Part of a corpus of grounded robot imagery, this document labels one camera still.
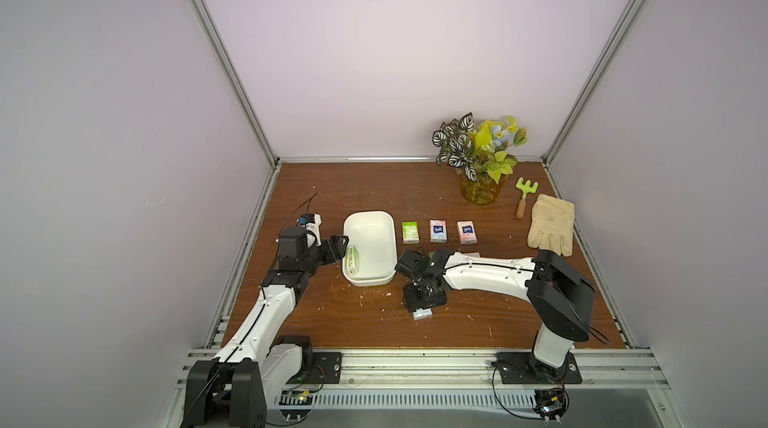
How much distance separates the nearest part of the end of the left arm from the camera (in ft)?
2.15

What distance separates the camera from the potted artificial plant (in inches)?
35.4

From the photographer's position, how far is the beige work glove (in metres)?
0.97
